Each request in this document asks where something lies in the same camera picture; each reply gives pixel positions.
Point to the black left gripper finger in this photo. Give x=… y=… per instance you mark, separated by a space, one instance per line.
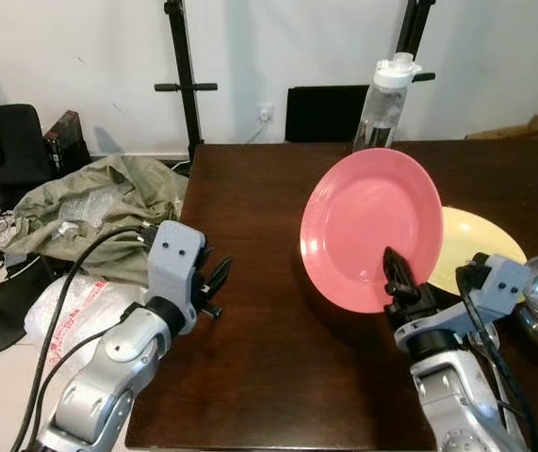
x=204 y=256
x=222 y=275

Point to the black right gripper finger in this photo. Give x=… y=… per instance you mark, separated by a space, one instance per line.
x=399 y=278

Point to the pink plate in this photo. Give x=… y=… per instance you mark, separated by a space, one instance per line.
x=363 y=226

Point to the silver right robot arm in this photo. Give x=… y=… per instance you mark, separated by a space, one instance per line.
x=462 y=395

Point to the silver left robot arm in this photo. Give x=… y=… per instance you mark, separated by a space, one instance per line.
x=108 y=377

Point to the yellow plate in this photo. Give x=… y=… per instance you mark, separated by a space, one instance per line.
x=476 y=240

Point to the olive green cloth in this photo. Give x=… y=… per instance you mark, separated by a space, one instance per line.
x=108 y=202

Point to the white plastic bag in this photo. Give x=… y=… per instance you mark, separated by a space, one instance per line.
x=75 y=311

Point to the clear water bottle white cap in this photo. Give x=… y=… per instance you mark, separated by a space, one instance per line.
x=382 y=113

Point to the black stand with crossbar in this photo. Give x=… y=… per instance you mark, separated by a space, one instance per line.
x=186 y=85

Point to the black flat panel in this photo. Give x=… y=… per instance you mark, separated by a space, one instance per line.
x=325 y=115

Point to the dark red box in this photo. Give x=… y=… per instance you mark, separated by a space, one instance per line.
x=66 y=141

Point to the flat brown cardboard piece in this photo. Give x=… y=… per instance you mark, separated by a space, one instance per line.
x=513 y=130

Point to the black padded chair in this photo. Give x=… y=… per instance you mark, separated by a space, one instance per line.
x=5 y=151

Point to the black slanted stand pole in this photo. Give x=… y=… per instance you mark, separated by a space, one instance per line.
x=415 y=28

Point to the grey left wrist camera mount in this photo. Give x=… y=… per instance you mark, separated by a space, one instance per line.
x=174 y=268

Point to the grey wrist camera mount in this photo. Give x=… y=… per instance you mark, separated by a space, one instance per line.
x=174 y=268
x=499 y=282

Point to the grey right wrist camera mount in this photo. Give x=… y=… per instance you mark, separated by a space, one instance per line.
x=499 y=282

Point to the white wall socket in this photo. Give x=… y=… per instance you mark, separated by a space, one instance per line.
x=267 y=112

